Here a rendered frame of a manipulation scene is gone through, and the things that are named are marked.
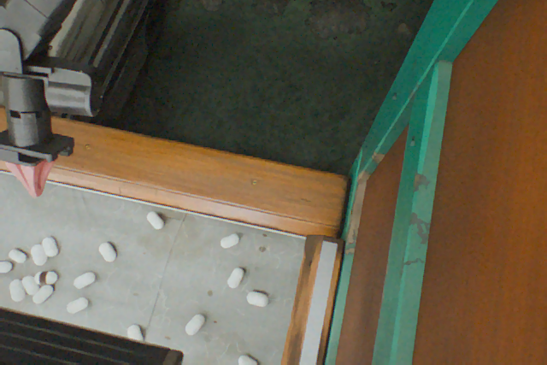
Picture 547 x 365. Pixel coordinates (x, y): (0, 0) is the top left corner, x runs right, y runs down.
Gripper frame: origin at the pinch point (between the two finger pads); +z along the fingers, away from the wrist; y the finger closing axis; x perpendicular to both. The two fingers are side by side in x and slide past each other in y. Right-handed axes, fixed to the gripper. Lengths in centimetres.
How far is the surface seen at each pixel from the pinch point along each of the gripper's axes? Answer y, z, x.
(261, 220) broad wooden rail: 34.6, 3.9, 11.1
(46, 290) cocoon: 1.7, 17.9, -2.4
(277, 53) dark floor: 18, 0, 113
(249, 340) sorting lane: 37.3, 19.5, -0.9
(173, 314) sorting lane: 23.5, 18.6, -0.3
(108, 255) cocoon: 10.4, 11.9, 2.6
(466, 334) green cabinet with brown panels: 51, -28, -40
